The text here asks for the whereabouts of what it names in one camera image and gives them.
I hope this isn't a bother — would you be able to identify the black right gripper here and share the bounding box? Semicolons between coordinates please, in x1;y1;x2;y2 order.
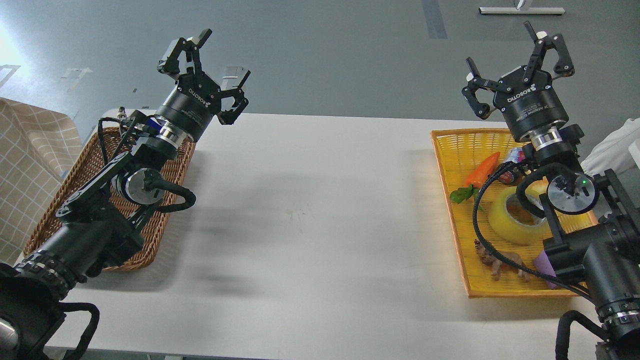
461;21;575;142

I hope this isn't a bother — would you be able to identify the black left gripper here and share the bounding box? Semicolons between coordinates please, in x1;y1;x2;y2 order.
157;29;251;142

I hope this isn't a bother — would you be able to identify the yellow tape roll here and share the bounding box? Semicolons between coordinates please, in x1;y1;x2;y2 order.
487;186;550;246

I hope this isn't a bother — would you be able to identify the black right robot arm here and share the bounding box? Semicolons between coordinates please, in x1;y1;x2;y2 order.
462;22;640;360

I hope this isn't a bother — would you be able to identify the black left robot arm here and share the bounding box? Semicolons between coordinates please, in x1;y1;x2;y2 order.
1;28;250;360

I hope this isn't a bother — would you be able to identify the small drink can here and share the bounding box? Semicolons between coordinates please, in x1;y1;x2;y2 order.
498;146;525;186

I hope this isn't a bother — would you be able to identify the grey metal stand base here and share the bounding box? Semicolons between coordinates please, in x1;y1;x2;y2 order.
478;0;566;16

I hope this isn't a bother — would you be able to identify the orange toy carrot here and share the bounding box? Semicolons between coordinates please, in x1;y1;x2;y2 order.
448;152;501;204

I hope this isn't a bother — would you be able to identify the toy bread croissant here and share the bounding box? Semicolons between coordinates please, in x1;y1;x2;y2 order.
525;178;549;201

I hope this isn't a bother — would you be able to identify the brown wicker basket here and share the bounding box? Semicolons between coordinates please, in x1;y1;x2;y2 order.
23;126;197;272

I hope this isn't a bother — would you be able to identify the white cloth at right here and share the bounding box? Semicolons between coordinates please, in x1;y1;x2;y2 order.
581;118;640;176

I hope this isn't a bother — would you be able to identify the yellow plastic basket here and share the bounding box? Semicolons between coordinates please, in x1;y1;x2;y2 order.
430;128;572;298

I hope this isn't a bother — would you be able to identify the beige checkered cloth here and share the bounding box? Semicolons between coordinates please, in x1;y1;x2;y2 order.
0;98;83;264

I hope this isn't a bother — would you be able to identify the purple sponge block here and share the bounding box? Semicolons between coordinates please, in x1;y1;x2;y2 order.
533;250;560;290

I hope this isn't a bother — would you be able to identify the brown toy lion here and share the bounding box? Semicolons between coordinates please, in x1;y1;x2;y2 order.
474;239;525;281

